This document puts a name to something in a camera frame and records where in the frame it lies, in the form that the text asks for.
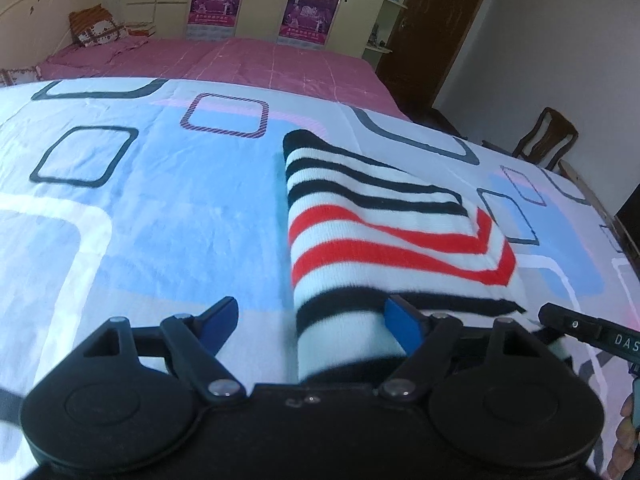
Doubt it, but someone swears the black red white striped sweater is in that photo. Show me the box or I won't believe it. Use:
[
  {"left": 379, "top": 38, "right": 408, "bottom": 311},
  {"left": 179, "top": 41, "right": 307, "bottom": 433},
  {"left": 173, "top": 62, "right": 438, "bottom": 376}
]
[{"left": 281, "top": 129, "right": 531, "bottom": 386}]

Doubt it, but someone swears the dark brown wooden door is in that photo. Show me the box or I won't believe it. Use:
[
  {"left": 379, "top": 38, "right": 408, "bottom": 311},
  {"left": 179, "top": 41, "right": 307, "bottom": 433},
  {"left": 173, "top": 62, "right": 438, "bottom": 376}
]
[{"left": 375, "top": 0, "right": 496, "bottom": 112}]

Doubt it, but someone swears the white blue square-print bed sheet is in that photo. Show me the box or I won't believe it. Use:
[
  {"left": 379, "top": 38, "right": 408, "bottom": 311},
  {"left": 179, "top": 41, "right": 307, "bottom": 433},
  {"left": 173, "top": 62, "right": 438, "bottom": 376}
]
[{"left": 0, "top": 77, "right": 640, "bottom": 480}]

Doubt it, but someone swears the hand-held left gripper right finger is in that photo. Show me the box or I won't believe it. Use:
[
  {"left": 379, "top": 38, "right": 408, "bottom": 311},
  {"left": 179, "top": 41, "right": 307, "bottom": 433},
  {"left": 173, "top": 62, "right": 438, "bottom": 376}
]
[{"left": 377, "top": 294, "right": 546, "bottom": 404}]

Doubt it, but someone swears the person's right hand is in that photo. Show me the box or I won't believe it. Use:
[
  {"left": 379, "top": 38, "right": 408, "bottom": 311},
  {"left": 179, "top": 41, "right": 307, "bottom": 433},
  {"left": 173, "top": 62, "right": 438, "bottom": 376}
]
[{"left": 607, "top": 395, "right": 640, "bottom": 480}]

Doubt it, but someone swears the small patterned pillow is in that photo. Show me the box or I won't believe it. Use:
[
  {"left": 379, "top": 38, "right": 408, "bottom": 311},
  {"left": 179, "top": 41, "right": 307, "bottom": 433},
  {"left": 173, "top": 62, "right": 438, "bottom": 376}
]
[{"left": 0, "top": 67, "right": 42, "bottom": 87}]

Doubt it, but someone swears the cream bed headboard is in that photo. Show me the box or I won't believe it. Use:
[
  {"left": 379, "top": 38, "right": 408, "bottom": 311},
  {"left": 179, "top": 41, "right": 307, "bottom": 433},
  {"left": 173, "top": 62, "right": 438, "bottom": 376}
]
[{"left": 0, "top": 0, "right": 77, "bottom": 72}]

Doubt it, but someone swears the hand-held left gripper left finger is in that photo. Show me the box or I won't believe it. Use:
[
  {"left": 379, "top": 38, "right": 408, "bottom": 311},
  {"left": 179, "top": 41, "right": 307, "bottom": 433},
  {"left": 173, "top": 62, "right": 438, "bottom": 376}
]
[{"left": 80, "top": 296, "right": 247, "bottom": 404}]

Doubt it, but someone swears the wooden chair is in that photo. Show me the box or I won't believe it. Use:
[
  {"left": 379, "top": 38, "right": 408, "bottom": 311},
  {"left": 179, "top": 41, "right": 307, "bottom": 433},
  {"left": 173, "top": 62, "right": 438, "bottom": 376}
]
[{"left": 511, "top": 107, "right": 579, "bottom": 171}]

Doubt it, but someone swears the orange white patterned pillow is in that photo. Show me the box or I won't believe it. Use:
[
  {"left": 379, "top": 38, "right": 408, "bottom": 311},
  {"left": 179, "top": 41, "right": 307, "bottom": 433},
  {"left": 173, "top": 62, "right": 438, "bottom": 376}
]
[{"left": 67, "top": 5, "right": 132, "bottom": 47}]

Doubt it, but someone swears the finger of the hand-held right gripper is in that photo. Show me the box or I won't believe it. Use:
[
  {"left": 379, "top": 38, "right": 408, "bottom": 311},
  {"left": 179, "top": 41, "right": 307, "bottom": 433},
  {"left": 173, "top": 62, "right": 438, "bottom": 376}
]
[{"left": 538, "top": 302, "right": 640, "bottom": 362}]

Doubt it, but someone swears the dark screen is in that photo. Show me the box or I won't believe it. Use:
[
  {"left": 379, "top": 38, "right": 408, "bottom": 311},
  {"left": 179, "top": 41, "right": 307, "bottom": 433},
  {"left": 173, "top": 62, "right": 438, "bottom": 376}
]
[{"left": 614, "top": 175, "right": 640, "bottom": 257}]

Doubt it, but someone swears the pink bed sheet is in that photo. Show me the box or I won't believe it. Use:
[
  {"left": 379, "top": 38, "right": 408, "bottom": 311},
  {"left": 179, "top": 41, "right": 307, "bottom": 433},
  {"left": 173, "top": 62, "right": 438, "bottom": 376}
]
[{"left": 37, "top": 36, "right": 414, "bottom": 122}]

